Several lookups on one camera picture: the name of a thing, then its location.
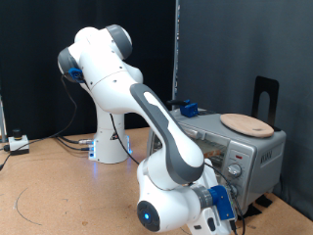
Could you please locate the grey backdrop curtain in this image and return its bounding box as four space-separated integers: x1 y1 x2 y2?
177 0 313 221

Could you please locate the large silver oven knob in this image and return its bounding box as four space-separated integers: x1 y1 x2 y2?
227 164 244 179

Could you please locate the vertical metal pole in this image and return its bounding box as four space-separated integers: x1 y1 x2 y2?
171 0 181 111

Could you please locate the blue cable clip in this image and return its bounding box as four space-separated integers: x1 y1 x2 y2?
67 67 84 82

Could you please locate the black camera cable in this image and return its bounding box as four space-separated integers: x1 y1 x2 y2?
109 112 246 235

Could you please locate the black backdrop curtain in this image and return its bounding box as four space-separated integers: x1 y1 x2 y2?
0 0 177 141

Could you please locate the grey emergency stop box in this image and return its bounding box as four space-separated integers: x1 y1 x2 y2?
8 128 30 157

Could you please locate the small silver oven knob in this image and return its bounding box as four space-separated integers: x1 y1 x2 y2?
229 184 240 198

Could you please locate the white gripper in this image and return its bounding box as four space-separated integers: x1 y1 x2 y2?
187 159 237 235

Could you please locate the round wooden cutting board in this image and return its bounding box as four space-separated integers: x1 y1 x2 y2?
219 113 275 139

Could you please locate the thin metal post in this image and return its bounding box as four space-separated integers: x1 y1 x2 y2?
0 94 7 144

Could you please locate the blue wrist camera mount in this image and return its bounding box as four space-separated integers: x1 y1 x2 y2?
208 184 237 221

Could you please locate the black foam pad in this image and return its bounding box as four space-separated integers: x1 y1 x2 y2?
241 204 263 220
255 194 274 209

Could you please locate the silver toaster oven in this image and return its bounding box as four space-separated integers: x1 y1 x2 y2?
145 107 288 217

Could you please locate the long black hanging cable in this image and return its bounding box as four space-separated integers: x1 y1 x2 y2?
0 73 79 170

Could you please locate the black base cable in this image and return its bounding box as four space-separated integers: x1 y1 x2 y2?
55 135 96 145
57 138 92 152

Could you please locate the black metal bookend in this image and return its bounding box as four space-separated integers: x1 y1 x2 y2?
251 75 282 132

